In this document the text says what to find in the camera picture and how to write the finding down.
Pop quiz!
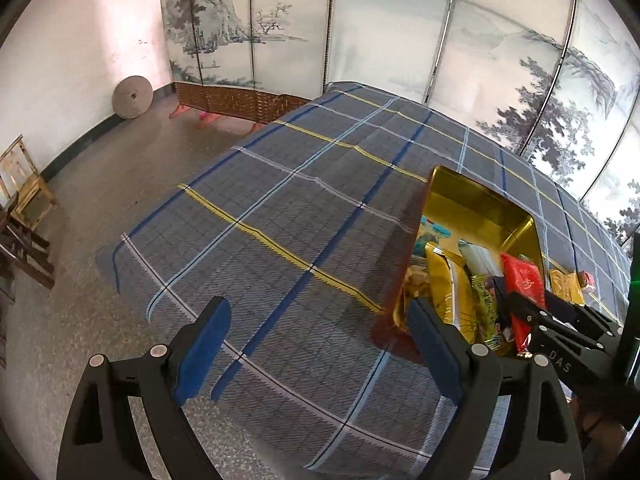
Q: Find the gold metal tray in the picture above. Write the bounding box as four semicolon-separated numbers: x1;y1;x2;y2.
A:
382;165;551;361

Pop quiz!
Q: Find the dark wooden chair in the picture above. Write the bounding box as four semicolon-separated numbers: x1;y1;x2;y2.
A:
0;207;56;306

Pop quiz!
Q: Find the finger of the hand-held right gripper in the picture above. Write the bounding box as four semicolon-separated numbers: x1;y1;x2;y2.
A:
545;287;623;348
507;291;621;396

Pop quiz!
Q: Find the white snack packet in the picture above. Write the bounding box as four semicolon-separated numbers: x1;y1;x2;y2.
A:
457;239;503;281

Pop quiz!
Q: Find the painted folding screen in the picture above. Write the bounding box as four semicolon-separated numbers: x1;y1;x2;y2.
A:
159;0;640;248

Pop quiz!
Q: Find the light wooden chair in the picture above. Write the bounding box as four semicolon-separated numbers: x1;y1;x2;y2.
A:
0;134;58;233

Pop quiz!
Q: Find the grey plaid tablecloth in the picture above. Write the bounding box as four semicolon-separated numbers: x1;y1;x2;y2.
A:
95;80;633;480

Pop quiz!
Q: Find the person's right forearm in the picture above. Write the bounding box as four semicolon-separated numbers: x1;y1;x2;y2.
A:
572;392;633;443

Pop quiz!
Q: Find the clear bag of orange snacks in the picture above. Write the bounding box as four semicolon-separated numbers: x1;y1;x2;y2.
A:
400;260;431;331

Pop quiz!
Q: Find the gold packet with white stripe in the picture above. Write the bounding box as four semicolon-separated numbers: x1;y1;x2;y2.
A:
425;242;483;346

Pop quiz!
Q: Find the small green snack packet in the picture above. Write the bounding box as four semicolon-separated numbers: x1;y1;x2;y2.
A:
470;275;508;351

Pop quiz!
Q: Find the round stone disc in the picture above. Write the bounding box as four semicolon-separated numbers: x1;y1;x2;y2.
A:
112;76;154;120

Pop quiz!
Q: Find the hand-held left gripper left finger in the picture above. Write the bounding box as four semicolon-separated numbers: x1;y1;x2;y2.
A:
56;296;232;480

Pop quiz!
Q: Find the gold bag with clear window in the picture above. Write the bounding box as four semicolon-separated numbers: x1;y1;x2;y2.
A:
549;269;586;306

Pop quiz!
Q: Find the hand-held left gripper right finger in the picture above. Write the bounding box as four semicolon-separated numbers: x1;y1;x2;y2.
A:
407;297;586;480

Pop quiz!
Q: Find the blue snack packet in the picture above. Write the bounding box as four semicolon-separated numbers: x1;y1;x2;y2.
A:
419;215;453;246

